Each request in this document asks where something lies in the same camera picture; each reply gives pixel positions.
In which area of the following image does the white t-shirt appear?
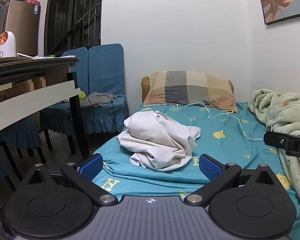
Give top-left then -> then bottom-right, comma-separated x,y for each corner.
117,111 -> 201,172

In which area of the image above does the green fleece cartoon blanket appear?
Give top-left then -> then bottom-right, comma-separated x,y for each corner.
248,89 -> 300,198

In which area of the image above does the teal patterned bed sheet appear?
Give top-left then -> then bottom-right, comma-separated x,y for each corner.
93,103 -> 300,239

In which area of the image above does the blue covered chair left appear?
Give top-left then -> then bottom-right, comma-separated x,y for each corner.
39,47 -> 88,136

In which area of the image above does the blue covered chair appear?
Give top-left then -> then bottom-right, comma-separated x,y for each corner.
39,47 -> 88,136
82,43 -> 129,134

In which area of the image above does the grey cloth on chair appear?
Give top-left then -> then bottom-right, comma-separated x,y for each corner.
80,92 -> 122,108

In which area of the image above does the green apple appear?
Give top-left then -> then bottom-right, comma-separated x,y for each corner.
79,91 -> 86,101

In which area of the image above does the plaid checked pillow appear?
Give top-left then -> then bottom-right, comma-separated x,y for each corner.
141,70 -> 238,113

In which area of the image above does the blue covered chair right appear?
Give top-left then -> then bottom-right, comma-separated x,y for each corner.
82,43 -> 129,134

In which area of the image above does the dark wooden table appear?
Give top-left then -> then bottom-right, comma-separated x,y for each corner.
0,56 -> 90,159

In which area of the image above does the white small heater appliance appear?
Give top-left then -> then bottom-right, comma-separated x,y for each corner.
0,31 -> 17,58

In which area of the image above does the black window grille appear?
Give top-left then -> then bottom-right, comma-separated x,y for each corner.
44,0 -> 102,56

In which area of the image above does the white charging cable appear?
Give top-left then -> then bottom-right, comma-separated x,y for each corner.
169,102 -> 273,141

